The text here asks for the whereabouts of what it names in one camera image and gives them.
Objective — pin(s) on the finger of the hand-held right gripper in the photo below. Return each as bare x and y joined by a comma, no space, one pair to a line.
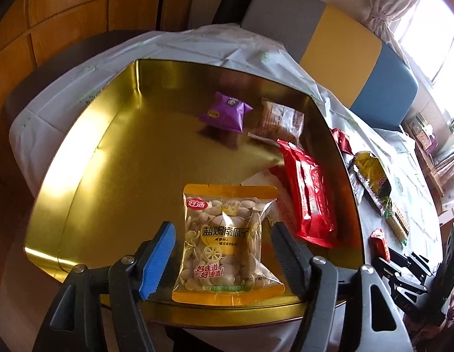
410,264
392,278

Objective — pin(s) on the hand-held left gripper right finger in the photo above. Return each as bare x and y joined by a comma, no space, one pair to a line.
289,260

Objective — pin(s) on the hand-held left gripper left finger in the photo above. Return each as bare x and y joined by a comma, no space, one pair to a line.
157,260

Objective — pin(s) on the small red candy packet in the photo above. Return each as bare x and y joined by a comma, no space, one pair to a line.
380,244

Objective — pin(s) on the clear cracker packet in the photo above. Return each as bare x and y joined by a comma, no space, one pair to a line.
397,222

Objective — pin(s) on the yellow pumpkin seed packet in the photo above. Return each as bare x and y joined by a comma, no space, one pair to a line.
227,242

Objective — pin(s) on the large red snack packet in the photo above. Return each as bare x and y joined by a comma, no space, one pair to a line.
309,194

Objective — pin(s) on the white and red snack packet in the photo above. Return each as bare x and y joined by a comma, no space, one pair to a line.
260,178

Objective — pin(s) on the yellow and black snack packet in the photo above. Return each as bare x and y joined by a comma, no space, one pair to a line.
371,176

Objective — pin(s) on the gold tin box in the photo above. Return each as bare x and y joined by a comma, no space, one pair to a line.
139,161

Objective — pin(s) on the dark red snack packet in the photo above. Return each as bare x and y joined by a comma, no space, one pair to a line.
342,141

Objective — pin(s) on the clear brown cake packet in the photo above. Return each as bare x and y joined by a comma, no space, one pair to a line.
278,121

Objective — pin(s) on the purple snack packet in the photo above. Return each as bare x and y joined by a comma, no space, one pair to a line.
225,112

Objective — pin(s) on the hanging patterned curtain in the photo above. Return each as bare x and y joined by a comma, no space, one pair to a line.
448,176

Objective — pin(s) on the wooden nightstand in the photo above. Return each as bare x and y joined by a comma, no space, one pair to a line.
428,165

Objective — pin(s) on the patterned tissue box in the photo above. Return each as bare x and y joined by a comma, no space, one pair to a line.
425,139

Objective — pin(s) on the white cloud print bed sheet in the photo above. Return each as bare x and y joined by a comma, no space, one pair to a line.
249,58

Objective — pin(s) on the grey yellow blue chair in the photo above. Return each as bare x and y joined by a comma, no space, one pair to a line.
344,55

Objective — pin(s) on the window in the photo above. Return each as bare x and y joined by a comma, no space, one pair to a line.
432,44

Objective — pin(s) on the tied beige curtain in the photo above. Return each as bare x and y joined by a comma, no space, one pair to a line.
384,7

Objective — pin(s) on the wooden wardrobe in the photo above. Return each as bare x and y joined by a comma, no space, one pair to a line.
84,7

